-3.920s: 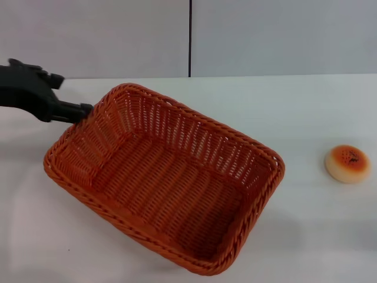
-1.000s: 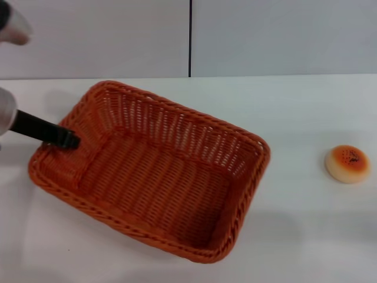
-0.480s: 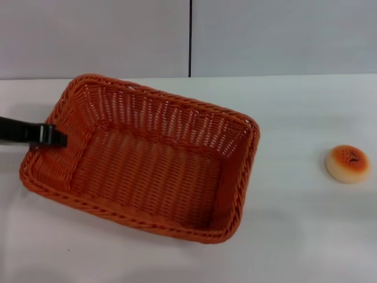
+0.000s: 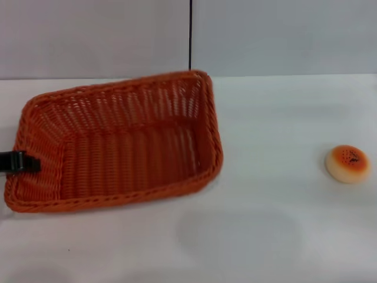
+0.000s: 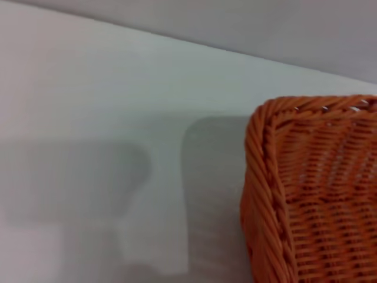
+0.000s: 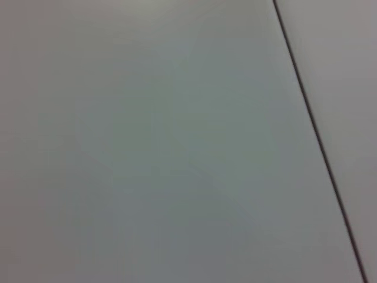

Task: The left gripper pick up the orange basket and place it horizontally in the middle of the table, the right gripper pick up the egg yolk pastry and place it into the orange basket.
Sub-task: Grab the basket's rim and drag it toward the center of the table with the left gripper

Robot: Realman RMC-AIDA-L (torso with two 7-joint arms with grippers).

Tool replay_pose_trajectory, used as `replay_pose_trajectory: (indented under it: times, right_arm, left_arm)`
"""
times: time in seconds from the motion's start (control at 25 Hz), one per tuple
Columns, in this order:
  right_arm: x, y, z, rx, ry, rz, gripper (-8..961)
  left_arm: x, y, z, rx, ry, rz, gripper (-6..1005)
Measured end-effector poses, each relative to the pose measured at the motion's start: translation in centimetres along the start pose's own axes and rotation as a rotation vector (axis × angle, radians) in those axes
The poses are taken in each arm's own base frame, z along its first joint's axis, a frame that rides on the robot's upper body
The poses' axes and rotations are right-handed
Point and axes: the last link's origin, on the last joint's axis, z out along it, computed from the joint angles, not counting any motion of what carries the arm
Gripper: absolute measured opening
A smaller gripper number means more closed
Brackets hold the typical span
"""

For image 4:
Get round toasted bread bun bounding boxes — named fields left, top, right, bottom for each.
left=325, top=144, right=372, bottom=185

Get orange woven plastic basket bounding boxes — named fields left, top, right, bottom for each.
left=4, top=69, right=224, bottom=213

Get black vertical wall strip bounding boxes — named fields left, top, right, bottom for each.
left=188, top=0, right=194, bottom=72

